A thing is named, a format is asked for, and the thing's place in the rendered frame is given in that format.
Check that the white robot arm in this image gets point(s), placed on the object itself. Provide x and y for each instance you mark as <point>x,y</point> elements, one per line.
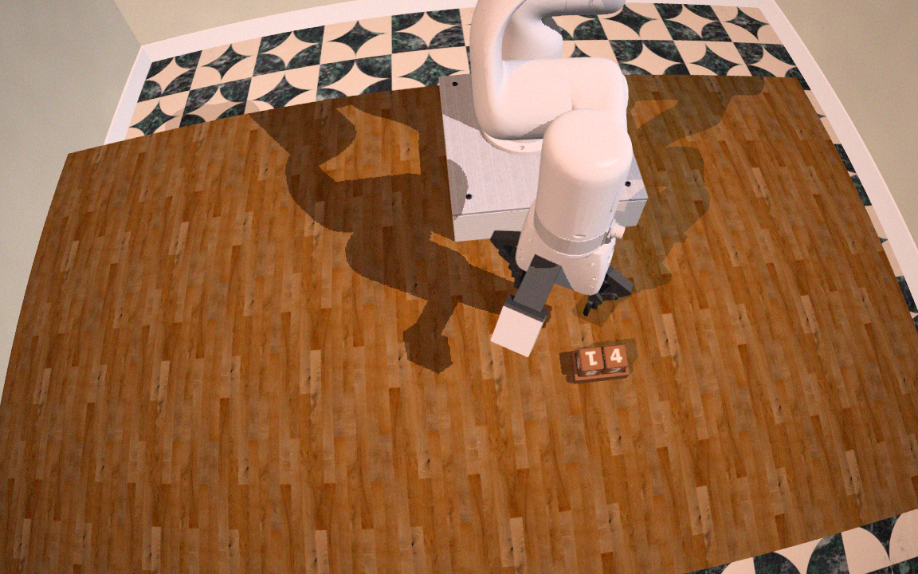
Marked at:
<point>576,106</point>

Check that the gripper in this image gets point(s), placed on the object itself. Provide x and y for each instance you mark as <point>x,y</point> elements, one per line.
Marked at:
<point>584,273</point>

